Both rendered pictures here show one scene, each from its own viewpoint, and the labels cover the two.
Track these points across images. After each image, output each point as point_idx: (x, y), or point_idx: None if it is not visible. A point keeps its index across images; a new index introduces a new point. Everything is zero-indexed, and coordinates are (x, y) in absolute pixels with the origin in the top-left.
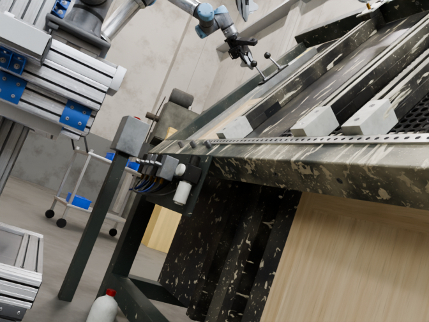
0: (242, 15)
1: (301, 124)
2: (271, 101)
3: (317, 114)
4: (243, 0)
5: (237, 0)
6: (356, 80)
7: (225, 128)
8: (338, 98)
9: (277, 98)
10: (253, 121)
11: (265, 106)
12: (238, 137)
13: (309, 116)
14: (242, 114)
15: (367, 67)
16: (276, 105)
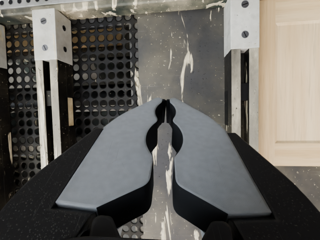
0: (159, 101)
1: (41, 17)
2: (229, 114)
3: (37, 41)
4: (116, 155)
5: (248, 197)
6: (45, 122)
7: (245, 6)
8: (37, 78)
9: (228, 127)
10: (226, 64)
11: (229, 97)
12: (225, 25)
13: (46, 36)
14: (249, 55)
15: (55, 156)
16: (226, 118)
